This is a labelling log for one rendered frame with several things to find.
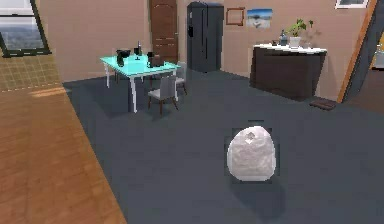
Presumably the black framed window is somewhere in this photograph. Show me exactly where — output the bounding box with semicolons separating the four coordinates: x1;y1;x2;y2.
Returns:
0;0;52;58

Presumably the dark brown box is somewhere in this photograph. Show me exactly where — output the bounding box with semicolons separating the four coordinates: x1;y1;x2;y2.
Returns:
150;54;164;68

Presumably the dark brown floor mat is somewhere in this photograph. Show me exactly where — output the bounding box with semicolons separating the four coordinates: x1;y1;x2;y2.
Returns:
308;97;338;111

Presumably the grey dining chair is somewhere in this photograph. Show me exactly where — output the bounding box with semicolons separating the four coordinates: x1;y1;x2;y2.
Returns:
175;61;188;96
147;73;179;116

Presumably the dark brown white top cabinet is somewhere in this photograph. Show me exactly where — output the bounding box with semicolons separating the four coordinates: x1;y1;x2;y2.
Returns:
249;43;328;102

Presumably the brown wooden room door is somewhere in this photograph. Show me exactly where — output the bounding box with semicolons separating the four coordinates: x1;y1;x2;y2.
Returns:
148;0;179;64

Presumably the green plant in white pot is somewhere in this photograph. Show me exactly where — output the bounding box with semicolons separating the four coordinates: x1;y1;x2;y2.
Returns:
286;18;315;49

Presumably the blue beach wall picture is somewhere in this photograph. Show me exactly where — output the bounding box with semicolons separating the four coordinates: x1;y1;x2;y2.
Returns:
246;8;274;28

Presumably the dark grey fridge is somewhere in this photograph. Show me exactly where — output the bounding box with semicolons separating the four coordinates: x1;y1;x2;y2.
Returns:
186;1;225;74

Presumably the empty brown picture frame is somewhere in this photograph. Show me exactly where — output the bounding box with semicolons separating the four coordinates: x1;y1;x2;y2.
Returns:
225;7;246;27

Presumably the turquoise top white leg table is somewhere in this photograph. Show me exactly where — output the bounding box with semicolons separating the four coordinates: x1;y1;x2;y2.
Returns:
99;53;181;114

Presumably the white framed wall picture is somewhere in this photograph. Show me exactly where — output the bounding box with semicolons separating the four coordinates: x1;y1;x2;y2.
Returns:
334;0;370;10

